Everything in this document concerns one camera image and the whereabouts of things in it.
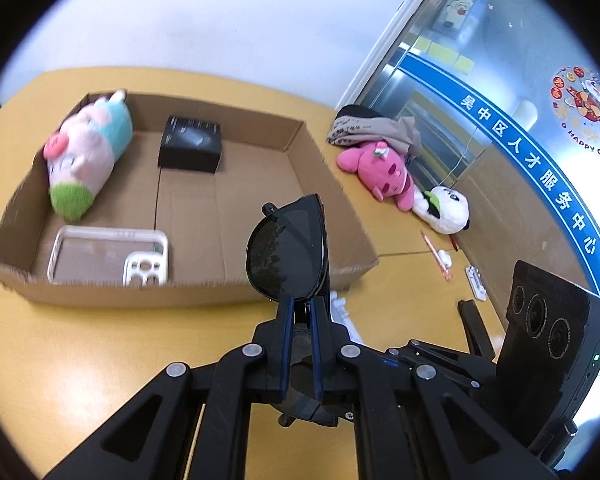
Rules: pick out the white clear phone case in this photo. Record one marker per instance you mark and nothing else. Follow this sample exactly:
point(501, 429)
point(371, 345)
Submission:
point(95, 255)

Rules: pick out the cardboard box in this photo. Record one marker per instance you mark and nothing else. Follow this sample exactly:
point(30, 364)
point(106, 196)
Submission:
point(250, 180)

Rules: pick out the white panda plush toy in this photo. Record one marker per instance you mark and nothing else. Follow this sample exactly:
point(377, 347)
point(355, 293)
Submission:
point(450, 210)

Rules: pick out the cartoon window poster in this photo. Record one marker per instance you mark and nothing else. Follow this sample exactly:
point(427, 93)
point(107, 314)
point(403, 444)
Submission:
point(457, 7)

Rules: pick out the black charger box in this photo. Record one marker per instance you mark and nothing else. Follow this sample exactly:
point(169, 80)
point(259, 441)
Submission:
point(190, 150)

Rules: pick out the pink pig plush toy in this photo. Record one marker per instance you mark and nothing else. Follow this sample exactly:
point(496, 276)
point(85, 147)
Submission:
point(85, 155)

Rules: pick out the black hat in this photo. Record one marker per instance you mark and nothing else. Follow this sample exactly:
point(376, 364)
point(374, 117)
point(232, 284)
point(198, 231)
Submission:
point(360, 111)

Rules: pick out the pink pen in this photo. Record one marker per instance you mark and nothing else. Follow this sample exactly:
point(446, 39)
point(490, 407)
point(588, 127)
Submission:
point(434, 252)

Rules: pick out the magenta plush toy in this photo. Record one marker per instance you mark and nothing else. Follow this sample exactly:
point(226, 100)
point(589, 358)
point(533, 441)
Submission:
point(380, 170)

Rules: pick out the patterned white cloth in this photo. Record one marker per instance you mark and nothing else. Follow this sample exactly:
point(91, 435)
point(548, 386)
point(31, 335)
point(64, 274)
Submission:
point(350, 130)

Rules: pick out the black sunglasses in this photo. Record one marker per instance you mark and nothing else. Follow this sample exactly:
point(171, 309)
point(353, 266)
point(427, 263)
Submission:
point(285, 250)

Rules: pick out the yellow sticky note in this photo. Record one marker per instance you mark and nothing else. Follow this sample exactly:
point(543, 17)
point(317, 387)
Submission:
point(422, 45)
point(441, 51)
point(464, 63)

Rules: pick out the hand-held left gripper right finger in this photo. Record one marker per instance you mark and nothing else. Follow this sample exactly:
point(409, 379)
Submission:
point(316, 347)

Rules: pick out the red festive window sticker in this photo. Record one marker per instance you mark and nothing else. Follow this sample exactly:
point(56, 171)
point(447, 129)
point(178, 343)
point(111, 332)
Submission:
point(587, 105)

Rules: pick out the taupe cloth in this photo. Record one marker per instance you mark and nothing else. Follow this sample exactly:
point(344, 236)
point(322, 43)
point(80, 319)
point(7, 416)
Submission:
point(400, 135)

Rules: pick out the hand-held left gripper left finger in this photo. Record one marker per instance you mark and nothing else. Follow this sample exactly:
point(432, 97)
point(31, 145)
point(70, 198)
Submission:
point(285, 345)

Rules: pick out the white plastic object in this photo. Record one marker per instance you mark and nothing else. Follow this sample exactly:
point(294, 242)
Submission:
point(342, 315)

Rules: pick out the dark red pen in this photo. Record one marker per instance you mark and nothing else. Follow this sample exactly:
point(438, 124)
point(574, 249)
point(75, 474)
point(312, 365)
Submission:
point(454, 243)

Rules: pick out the wooden desktop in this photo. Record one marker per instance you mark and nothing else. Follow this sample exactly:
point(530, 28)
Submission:
point(80, 350)

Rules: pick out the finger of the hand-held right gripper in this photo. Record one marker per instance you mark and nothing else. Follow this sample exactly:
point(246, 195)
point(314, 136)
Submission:
point(475, 330)
point(455, 365)

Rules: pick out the white plastic clip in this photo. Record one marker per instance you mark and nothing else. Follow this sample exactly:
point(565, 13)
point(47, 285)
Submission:
point(475, 284)

